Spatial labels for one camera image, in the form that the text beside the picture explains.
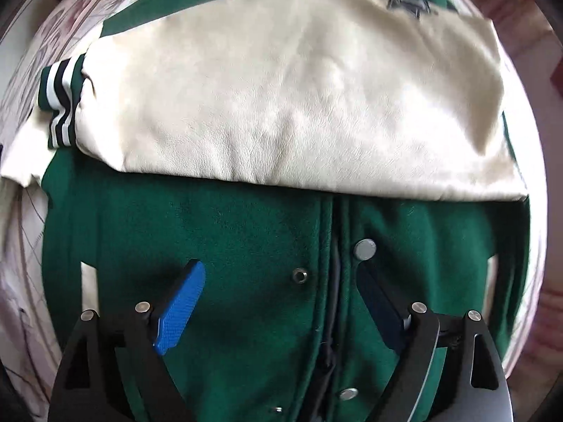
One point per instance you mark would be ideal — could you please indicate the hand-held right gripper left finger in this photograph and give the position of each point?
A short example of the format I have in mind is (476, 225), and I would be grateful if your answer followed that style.
(181, 307)

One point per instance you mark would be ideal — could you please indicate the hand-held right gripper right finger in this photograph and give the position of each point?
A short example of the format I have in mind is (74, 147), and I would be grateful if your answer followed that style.
(381, 305)

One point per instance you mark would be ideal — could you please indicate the patterned white bed sheet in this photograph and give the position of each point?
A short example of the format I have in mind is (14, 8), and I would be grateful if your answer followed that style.
(26, 110)

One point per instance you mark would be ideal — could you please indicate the green and cream varsity jacket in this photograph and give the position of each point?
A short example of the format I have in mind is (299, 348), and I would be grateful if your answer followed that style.
(281, 184)

